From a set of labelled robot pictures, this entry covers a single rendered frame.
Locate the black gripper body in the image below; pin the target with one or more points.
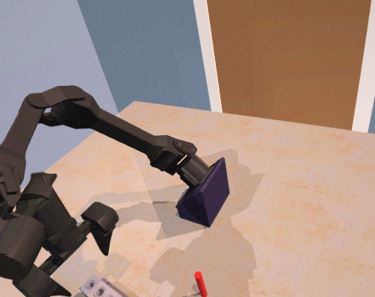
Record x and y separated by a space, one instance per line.
62 242

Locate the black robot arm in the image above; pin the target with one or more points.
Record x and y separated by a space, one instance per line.
38 208

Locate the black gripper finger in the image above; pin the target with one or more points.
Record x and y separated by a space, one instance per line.
103 239
58 290

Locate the red peg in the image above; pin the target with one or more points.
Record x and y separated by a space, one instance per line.
200 283

